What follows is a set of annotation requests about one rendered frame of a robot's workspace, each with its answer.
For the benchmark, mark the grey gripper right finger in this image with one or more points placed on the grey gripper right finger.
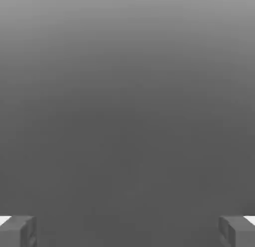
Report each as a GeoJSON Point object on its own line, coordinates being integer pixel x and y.
{"type": "Point", "coordinates": [239, 231]}

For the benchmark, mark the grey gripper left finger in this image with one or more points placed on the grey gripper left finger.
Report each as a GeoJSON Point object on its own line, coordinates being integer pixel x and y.
{"type": "Point", "coordinates": [16, 231]}

